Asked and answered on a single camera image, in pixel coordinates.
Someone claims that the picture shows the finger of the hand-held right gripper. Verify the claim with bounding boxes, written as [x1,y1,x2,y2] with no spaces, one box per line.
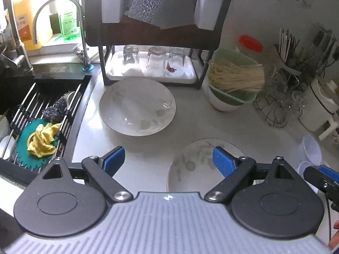
[303,165,339,191]

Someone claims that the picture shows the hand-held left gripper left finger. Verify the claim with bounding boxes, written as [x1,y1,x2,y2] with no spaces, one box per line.
[40,146,133,204]

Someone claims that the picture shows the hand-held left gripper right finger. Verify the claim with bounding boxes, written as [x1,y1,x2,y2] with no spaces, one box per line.
[204,146,298,204]

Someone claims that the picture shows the small floral plate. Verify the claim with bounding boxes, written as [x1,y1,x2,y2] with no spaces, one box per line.
[166,138,245,193]

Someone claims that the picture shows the large floral plate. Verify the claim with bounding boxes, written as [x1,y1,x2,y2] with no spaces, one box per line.
[99,77,177,137]

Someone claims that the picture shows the translucent plastic cup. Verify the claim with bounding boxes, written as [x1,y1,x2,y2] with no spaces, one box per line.
[297,134,323,166]
[297,161,322,193]

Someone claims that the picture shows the white bowl under colander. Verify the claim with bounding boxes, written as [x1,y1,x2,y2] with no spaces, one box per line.
[207,83,256,112]

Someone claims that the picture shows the yellow cloth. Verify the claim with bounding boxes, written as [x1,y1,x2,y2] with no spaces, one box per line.
[27,123,63,157]

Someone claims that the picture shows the clear glass cups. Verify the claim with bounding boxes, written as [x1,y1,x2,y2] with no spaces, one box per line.
[265,71,308,117]

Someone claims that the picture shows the steel wool scrubber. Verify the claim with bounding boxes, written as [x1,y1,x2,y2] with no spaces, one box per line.
[42,95,70,118]

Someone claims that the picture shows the dry noodles bundle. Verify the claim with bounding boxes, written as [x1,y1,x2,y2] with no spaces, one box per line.
[209,62,265,92]

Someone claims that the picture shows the white drip tray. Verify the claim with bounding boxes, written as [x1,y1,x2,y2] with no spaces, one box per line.
[105,50,199,81]

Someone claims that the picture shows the green silicone mat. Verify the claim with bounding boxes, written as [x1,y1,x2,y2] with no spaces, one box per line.
[17,119,63,166]

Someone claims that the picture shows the clear drinking glass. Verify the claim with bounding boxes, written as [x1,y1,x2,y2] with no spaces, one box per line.
[122,44,140,66]
[168,47,186,77]
[146,46,167,76]

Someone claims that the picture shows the green colander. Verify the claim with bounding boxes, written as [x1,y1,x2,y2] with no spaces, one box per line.
[208,48,263,106]

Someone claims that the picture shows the roll-up sink rack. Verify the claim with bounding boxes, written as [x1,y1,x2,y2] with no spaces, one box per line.
[0,75,92,170]

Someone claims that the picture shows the chopstick holder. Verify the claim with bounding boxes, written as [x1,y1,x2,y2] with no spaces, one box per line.
[274,45,337,77]

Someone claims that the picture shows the red-lid clear jar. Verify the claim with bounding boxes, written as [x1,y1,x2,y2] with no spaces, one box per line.
[238,34,264,64]

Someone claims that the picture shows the black dish rack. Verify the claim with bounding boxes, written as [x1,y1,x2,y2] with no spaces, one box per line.
[85,0,236,86]

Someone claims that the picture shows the gooseneck steel faucet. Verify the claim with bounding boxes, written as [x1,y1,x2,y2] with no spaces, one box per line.
[33,0,93,70]

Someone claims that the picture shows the bundle of chopsticks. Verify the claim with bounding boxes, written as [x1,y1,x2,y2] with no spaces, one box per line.
[278,24,335,66]

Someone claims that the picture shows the green dish soap bottle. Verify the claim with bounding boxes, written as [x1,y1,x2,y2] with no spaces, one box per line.
[58,5,81,41]

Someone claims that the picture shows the white rack cutlery holder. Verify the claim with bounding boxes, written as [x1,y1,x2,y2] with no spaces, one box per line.
[101,0,124,24]
[194,0,222,31]

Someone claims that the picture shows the silver textured mat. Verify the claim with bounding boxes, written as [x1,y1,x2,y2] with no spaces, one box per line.
[123,0,199,29]

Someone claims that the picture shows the angular steel faucet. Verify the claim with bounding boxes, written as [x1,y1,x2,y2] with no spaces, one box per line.
[0,0,34,72]

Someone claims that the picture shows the yellow detergent jug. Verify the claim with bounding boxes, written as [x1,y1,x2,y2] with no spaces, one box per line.
[12,0,53,50]

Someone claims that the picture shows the wire basket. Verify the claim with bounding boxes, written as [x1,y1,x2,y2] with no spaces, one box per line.
[253,66,308,126]

